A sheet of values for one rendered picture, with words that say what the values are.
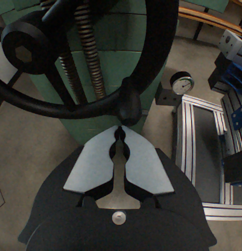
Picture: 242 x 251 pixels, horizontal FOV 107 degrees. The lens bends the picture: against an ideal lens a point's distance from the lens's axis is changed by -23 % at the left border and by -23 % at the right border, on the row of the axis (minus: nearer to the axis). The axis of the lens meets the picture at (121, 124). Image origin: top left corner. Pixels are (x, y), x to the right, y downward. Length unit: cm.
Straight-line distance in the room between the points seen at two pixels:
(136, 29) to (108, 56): 10
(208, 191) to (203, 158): 20
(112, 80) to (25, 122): 108
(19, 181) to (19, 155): 22
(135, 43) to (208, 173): 77
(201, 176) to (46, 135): 117
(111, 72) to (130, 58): 7
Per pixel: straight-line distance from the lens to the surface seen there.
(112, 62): 35
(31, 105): 25
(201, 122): 97
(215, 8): 36
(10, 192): 119
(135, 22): 31
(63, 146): 100
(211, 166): 87
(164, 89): 38
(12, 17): 40
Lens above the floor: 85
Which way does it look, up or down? 60 degrees down
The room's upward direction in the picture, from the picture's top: 3 degrees clockwise
